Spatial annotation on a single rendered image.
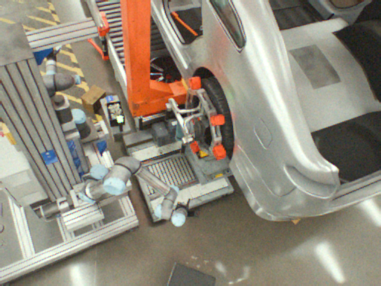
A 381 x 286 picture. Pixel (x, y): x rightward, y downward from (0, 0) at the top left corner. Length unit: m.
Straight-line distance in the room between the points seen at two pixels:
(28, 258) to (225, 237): 1.69
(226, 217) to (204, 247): 0.36
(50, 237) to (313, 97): 2.49
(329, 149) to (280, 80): 1.14
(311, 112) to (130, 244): 1.94
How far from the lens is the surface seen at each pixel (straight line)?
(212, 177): 3.45
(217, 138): 2.68
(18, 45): 1.80
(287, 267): 3.50
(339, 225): 3.84
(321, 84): 3.25
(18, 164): 2.37
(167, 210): 2.23
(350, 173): 3.05
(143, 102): 3.13
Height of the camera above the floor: 3.22
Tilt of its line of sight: 58 degrees down
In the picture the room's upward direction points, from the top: 11 degrees clockwise
